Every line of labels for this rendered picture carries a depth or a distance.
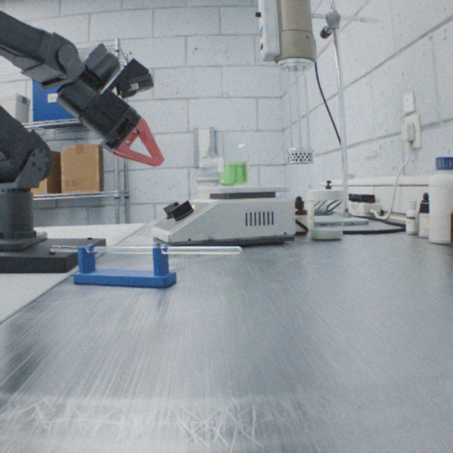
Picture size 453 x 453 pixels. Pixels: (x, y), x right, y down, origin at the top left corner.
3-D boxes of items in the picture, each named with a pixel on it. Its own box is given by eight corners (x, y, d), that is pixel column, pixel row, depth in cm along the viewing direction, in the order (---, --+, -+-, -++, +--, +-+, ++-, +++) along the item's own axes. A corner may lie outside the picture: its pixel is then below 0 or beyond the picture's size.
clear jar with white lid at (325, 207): (343, 236, 83) (342, 190, 82) (344, 240, 77) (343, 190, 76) (308, 237, 84) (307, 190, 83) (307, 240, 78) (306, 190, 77)
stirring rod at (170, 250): (49, 245, 48) (241, 245, 44) (52, 246, 49) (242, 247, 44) (48, 251, 48) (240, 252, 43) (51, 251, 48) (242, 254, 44)
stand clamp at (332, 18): (286, 25, 111) (284, 6, 110) (279, 38, 122) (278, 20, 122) (380, 31, 112) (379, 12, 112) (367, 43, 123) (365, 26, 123)
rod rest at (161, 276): (71, 283, 46) (69, 247, 46) (87, 277, 49) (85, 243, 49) (165, 287, 44) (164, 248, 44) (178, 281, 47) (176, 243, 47)
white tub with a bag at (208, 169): (190, 213, 178) (188, 154, 176) (206, 211, 191) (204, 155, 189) (227, 212, 172) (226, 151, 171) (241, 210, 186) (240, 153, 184)
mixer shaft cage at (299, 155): (289, 162, 111) (284, 59, 110) (284, 164, 118) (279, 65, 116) (318, 162, 112) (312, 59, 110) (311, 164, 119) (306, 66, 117)
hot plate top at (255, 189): (218, 193, 71) (218, 187, 71) (195, 193, 83) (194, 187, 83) (293, 191, 76) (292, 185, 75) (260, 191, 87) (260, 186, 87)
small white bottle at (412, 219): (412, 233, 84) (412, 199, 83) (421, 234, 82) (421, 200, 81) (403, 234, 83) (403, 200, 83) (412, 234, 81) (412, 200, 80)
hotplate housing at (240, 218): (169, 252, 69) (167, 194, 68) (151, 243, 81) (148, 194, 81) (309, 242, 76) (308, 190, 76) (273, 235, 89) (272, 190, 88)
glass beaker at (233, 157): (241, 189, 74) (240, 135, 74) (210, 190, 77) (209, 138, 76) (259, 188, 79) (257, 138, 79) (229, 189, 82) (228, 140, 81)
